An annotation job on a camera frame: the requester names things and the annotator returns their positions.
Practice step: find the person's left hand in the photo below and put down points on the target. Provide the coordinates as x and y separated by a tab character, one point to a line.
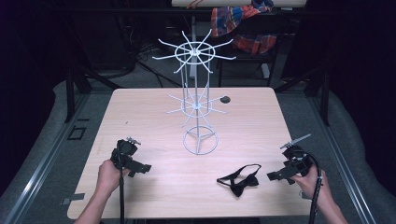
108	177

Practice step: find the metal floor rail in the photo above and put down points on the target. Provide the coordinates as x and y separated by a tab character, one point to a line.
40	161
339	155

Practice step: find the dark round table grommet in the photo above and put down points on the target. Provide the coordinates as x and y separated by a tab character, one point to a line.
224	99

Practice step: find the person's right hand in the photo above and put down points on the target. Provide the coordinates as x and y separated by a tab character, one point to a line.
311	185

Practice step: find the black bow tie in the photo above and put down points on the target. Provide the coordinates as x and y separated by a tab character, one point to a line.
241	186

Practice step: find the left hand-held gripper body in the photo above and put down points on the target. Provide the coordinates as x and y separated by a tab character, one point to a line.
127	148

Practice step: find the plaid cloth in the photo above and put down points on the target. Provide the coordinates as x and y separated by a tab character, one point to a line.
232	18

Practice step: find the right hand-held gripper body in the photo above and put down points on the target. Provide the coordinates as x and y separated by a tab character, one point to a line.
297	158

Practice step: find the grey tape strip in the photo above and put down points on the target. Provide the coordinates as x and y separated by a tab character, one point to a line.
73	198

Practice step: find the black chair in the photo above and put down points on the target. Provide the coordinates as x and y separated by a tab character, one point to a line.
249	59

